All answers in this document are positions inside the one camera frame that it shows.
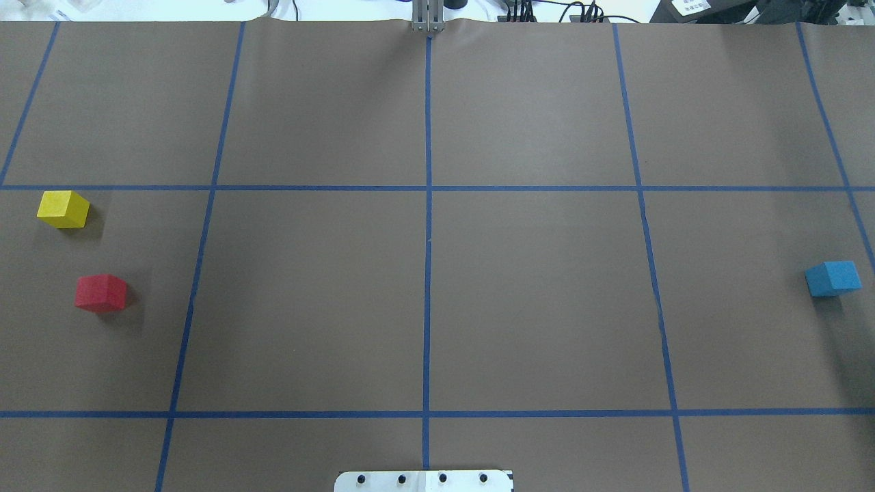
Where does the red foam block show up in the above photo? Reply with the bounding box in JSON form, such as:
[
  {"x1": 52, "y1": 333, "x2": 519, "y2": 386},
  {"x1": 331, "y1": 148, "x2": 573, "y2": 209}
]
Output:
[{"x1": 74, "y1": 274, "x2": 128, "y2": 312}]

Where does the yellow foam block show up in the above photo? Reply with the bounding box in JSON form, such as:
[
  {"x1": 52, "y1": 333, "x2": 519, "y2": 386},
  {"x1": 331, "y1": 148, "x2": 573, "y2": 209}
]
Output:
[{"x1": 36, "y1": 190, "x2": 90, "y2": 228}]

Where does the blue foam block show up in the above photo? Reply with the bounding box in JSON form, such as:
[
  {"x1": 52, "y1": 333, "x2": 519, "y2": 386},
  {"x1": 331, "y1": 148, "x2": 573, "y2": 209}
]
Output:
[{"x1": 805, "y1": 260, "x2": 862, "y2": 298}]

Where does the aluminium frame post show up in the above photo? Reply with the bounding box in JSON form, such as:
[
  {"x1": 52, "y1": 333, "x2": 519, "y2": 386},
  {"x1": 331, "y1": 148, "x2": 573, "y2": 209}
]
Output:
[{"x1": 410, "y1": 0, "x2": 446, "y2": 34}]

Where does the white pedestal base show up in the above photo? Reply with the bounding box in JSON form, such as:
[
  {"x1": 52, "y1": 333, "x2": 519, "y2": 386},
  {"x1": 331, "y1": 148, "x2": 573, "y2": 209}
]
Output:
[{"x1": 334, "y1": 469, "x2": 515, "y2": 491}]

